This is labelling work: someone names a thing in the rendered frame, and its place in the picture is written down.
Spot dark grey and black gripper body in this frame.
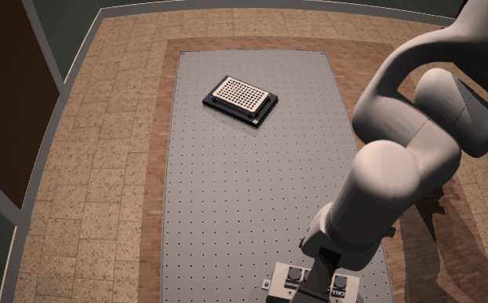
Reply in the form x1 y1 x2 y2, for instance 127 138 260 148
301 203 382 272

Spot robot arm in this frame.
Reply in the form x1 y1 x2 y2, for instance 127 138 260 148
290 0 488 303

